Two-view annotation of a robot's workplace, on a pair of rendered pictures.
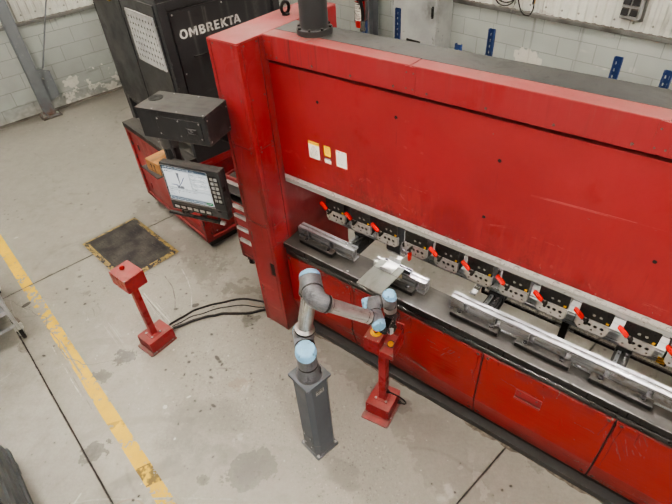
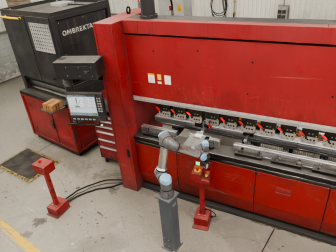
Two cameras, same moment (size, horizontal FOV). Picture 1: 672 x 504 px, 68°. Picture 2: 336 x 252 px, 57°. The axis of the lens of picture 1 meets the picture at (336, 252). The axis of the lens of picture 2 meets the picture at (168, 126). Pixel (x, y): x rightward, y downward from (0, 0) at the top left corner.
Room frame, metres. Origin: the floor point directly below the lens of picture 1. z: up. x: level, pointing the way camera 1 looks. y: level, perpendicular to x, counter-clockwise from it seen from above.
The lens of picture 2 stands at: (-0.61, 0.62, 2.97)
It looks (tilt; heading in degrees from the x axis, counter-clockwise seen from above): 30 degrees down; 348
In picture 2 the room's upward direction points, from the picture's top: 5 degrees counter-clockwise
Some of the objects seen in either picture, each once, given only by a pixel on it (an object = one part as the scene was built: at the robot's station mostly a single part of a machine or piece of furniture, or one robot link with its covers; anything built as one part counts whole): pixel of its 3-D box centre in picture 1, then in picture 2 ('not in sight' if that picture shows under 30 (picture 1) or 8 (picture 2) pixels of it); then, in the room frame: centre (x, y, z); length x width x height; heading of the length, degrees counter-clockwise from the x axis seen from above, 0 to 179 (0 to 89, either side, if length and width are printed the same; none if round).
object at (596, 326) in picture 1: (596, 315); (309, 134); (1.60, -1.25, 1.26); 0.15 x 0.09 x 0.17; 49
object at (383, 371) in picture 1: (383, 372); (202, 196); (1.98, -0.25, 0.39); 0.05 x 0.05 x 0.54; 57
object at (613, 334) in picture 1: (471, 268); (239, 132); (2.33, -0.86, 0.93); 2.30 x 0.14 x 0.10; 49
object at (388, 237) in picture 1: (390, 230); (196, 114); (2.39, -0.34, 1.26); 0.15 x 0.09 x 0.17; 49
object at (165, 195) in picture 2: (308, 368); (166, 190); (1.73, 0.21, 0.82); 0.15 x 0.15 x 0.10
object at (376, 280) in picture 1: (380, 276); (194, 140); (2.26, -0.27, 1.00); 0.26 x 0.18 x 0.01; 139
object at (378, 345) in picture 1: (383, 336); (201, 172); (1.98, -0.25, 0.75); 0.20 x 0.16 x 0.18; 57
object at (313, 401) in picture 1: (314, 411); (169, 221); (1.73, 0.21, 0.39); 0.18 x 0.18 x 0.77; 40
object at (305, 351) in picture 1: (306, 354); (165, 181); (1.74, 0.21, 0.94); 0.13 x 0.12 x 0.14; 7
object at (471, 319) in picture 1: (474, 321); (248, 155); (1.93, -0.78, 0.89); 0.30 x 0.05 x 0.03; 49
